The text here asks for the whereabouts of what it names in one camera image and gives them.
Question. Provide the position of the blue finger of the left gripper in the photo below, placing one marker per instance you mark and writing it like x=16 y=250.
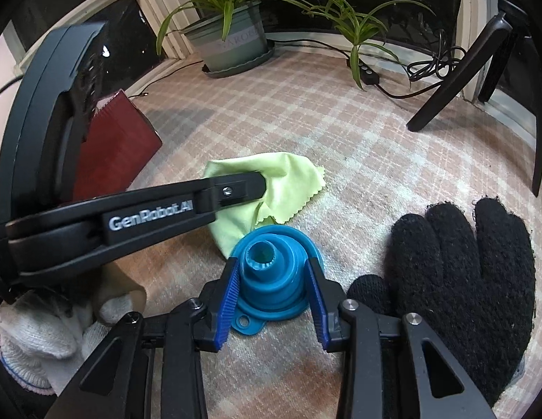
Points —
x=192 y=209

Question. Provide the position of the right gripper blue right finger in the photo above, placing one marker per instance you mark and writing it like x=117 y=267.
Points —
x=324 y=297

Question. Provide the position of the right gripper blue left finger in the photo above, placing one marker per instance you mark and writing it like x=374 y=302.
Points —
x=220 y=298

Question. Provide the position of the blue collapsible funnel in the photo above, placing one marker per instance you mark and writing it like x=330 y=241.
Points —
x=271 y=268

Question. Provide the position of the light green cloth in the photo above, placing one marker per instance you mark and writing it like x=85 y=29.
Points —
x=291 y=182

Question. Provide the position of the left white gloved hand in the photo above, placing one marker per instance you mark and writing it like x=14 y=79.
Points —
x=47 y=334

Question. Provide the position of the dark red storage box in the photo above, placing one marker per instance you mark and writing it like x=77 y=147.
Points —
x=120 y=143

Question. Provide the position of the black knit glove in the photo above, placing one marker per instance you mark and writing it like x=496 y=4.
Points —
x=473 y=283

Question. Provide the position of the small spider plant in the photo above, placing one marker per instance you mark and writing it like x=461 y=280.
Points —
x=358 y=27

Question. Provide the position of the black tripod stand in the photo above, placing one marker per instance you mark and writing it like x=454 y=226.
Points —
x=516 y=22

